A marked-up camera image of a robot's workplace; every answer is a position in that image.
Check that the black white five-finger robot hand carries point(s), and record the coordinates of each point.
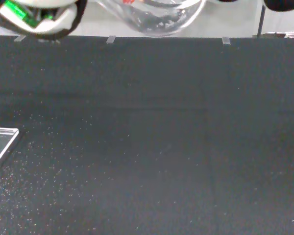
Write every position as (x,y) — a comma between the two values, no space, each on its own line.
(51,23)

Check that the clear acrylic funnel stand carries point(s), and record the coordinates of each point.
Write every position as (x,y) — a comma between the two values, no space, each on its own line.
(0,144)

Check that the grey tape piece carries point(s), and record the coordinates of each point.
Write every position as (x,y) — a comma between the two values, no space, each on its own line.
(111,39)
(20,38)
(226,40)

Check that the black bench cloth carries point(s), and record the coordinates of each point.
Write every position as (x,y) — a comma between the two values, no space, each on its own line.
(147,137)

